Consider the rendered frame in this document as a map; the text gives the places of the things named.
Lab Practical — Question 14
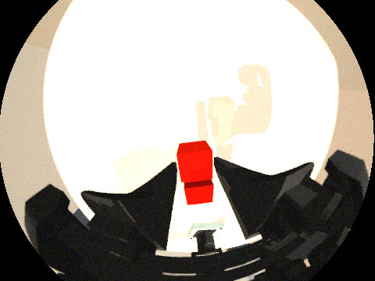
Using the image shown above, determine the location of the red cube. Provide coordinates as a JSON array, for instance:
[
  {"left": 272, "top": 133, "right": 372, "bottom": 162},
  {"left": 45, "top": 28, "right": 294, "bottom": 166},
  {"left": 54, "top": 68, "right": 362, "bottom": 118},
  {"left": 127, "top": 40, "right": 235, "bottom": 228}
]
[
  {"left": 176, "top": 140, "right": 213, "bottom": 182},
  {"left": 184, "top": 179, "right": 213, "bottom": 205}
]

